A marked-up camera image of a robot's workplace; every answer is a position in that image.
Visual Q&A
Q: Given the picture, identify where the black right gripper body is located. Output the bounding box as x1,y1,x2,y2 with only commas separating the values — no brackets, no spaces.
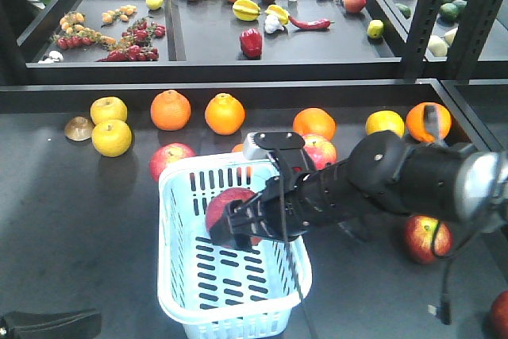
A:
243,132,349,241

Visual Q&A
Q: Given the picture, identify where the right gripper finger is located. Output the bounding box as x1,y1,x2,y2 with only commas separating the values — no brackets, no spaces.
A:
208,200,252,252
234,190,264,212

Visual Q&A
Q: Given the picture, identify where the red apple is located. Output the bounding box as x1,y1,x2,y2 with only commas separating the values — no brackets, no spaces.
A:
489,290,508,339
206,187,262,252
149,142,196,182
404,215,452,264
302,133,337,170

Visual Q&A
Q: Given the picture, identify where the light blue plastic basket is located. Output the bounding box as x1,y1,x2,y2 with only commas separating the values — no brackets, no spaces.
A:
157,153,313,338

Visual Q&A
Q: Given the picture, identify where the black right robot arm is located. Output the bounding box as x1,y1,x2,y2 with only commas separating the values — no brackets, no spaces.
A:
206,130,507,252

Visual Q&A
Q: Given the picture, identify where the small orange behind basket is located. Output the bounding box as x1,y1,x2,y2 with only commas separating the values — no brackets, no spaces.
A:
231,144,243,152

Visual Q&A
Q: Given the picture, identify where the orange beside middle apple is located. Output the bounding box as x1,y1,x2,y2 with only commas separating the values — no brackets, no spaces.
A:
293,107,337,141

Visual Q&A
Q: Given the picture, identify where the orange with knob centre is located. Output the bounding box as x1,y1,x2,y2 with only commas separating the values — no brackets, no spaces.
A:
205,93,246,136

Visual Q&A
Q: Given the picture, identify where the orange with knob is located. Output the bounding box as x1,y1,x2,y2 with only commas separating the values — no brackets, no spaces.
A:
150,90,191,131
205,93,246,136

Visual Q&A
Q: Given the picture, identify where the yellow orange fruit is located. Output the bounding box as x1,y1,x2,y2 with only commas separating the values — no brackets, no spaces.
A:
365,110,405,137

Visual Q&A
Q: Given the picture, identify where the orange with knob left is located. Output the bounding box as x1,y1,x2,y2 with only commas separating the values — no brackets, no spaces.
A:
150,90,191,131

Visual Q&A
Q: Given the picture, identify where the large navel orange right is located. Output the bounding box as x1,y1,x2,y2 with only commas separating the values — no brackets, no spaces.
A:
406,102,452,143

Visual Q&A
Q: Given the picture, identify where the yellow apple lower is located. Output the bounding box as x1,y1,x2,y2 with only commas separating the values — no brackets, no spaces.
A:
91,119,133,157

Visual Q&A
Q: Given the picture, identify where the yellow apple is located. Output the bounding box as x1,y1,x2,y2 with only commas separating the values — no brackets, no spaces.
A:
90,96,128,125
91,119,133,157

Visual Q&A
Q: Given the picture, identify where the yellow apple upper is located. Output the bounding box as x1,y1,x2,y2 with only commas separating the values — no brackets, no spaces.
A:
90,96,128,125

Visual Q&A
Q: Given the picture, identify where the red bell pepper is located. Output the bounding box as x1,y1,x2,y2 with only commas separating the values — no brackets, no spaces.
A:
239,29,263,58

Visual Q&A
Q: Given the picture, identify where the red chili pepper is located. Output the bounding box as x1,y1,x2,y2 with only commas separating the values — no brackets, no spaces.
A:
289,16,333,31

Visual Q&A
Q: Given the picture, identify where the brown mushroom cap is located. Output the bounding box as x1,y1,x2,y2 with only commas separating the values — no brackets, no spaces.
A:
63,116,94,141

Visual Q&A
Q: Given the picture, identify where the black wood produce display table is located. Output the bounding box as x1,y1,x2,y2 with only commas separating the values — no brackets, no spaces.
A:
1,0,507,338

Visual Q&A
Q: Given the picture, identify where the black upright rack post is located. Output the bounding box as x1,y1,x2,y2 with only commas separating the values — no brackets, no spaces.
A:
401,0,507,81

